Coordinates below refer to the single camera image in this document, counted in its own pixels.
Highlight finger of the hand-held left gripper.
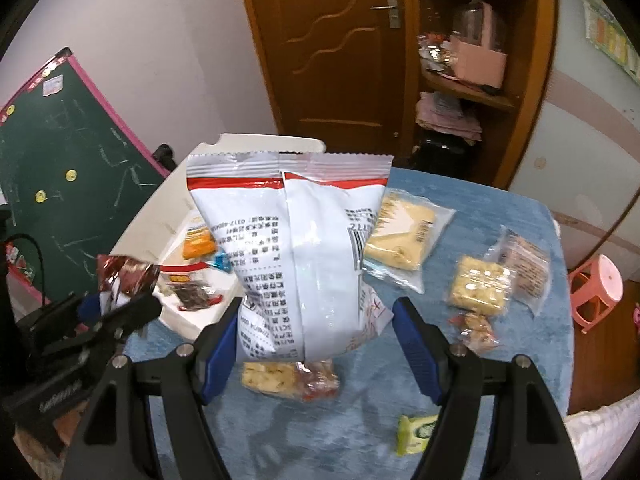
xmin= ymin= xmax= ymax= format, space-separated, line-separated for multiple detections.
xmin=90 ymin=291 xmax=163 ymax=348
xmin=50 ymin=292 xmax=103 ymax=333

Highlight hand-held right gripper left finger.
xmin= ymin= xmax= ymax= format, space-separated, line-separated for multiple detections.
xmin=62 ymin=296 xmax=244 ymax=480

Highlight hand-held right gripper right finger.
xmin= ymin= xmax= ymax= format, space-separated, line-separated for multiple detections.
xmin=391 ymin=296 xmax=581 ymax=480

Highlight dark red white packet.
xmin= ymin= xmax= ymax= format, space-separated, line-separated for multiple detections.
xmin=96 ymin=254 xmax=161 ymax=311

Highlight clear popcorn bar packet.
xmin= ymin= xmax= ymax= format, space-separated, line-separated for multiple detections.
xmin=241 ymin=360 xmax=301 ymax=398
xmin=445 ymin=255 xmax=516 ymax=317

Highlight long beige snack packet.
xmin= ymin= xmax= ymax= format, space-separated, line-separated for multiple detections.
xmin=345 ymin=282 xmax=396 ymax=356

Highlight small clear nut packet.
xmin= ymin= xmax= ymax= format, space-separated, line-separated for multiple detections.
xmin=447 ymin=311 xmax=501 ymax=356

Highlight dark jerky red-edged packet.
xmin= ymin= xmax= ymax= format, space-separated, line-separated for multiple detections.
xmin=160 ymin=272 xmax=226 ymax=313

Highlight small green snack packet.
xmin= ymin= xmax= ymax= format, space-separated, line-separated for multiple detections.
xmin=396 ymin=412 xmax=441 ymax=457

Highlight orange white bar packet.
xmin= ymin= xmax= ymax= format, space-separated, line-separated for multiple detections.
xmin=181 ymin=225 xmax=221 ymax=260

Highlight pale yellow cracker packet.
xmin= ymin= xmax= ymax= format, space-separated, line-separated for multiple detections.
xmin=362 ymin=187 xmax=457 ymax=295

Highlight white plastic bin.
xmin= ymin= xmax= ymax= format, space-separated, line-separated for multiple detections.
xmin=107 ymin=133 xmax=328 ymax=341

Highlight clear brown biscuit packet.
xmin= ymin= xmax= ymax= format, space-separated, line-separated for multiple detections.
xmin=492 ymin=225 xmax=552 ymax=317

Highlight white puffy red-striped packet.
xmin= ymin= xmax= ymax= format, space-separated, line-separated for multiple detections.
xmin=186 ymin=152 xmax=393 ymax=363

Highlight person's left forearm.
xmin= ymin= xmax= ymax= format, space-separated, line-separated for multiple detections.
xmin=47 ymin=407 xmax=86 ymax=458

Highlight red fruit sticker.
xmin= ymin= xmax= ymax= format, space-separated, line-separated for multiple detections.
xmin=5 ymin=242 xmax=38 ymax=281

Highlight black easel knob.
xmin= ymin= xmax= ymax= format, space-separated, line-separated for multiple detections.
xmin=154 ymin=144 xmax=178 ymax=171

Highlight green pink-framed chalkboard easel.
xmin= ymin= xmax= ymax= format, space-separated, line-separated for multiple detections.
xmin=0 ymin=47 xmax=173 ymax=311

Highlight pink plastic stool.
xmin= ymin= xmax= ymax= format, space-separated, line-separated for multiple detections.
xmin=569 ymin=254 xmax=625 ymax=333

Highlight black suitcase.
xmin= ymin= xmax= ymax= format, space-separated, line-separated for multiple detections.
xmin=412 ymin=130 xmax=483 ymax=181

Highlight white checked cloth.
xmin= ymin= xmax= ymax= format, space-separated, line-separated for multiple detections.
xmin=565 ymin=385 xmax=640 ymax=480

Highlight folded pink cloths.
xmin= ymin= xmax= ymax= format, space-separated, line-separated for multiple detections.
xmin=416 ymin=91 xmax=483 ymax=142

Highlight pale blue flowered wardrobe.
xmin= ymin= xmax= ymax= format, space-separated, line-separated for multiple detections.
xmin=510 ymin=0 xmax=640 ymax=281

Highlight wooden corner shelf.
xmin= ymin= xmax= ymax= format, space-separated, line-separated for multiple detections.
xmin=400 ymin=0 xmax=558 ymax=191

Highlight pile of shiny wrappers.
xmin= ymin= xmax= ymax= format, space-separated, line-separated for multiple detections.
xmin=417 ymin=32 xmax=458 ymax=78

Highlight brown wooden door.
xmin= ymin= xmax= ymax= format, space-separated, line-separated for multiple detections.
xmin=235 ymin=0 xmax=421 ymax=168

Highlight black cable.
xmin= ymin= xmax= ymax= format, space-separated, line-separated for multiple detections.
xmin=4 ymin=233 xmax=52 ymax=307

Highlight pink handled basket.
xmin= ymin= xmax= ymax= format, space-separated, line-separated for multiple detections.
xmin=450 ymin=0 xmax=508 ymax=88

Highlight metal door handle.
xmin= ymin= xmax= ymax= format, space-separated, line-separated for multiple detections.
xmin=370 ymin=0 xmax=402 ymax=28

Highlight wall poster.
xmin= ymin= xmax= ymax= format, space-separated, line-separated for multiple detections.
xmin=582 ymin=0 xmax=640 ymax=78

